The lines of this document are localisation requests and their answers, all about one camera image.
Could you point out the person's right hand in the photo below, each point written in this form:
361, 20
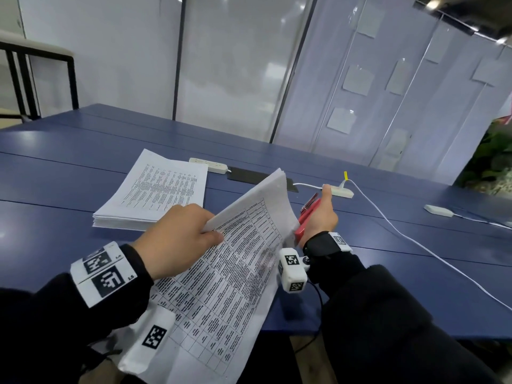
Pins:
324, 219

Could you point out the person's left hand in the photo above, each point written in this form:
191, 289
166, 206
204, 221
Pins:
172, 239

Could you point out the person's left thumb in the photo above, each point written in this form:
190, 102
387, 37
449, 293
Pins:
211, 238

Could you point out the person's right fingers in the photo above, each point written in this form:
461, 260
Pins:
327, 195

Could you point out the red stapler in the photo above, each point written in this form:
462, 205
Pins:
306, 219

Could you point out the printed table paper sheets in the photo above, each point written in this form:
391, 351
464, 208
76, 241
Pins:
232, 275

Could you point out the person's left forearm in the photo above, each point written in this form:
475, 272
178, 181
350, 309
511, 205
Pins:
48, 327

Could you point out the person's right forearm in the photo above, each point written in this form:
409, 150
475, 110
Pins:
384, 327

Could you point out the black marker wristband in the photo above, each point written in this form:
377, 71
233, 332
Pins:
326, 243

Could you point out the stack of printed papers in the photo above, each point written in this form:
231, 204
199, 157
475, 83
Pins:
160, 187

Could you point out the long white power strip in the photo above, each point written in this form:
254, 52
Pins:
208, 165

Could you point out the small white power adapter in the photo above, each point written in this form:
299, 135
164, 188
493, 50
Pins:
438, 210

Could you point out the white marker wristband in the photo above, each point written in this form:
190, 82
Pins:
104, 273

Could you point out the green plant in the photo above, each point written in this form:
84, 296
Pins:
490, 159

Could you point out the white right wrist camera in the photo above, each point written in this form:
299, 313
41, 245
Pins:
292, 271

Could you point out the group of grey wall sheets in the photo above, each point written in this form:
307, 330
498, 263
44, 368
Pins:
358, 80

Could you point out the black metal frame table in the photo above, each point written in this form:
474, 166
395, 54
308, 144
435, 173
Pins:
24, 55

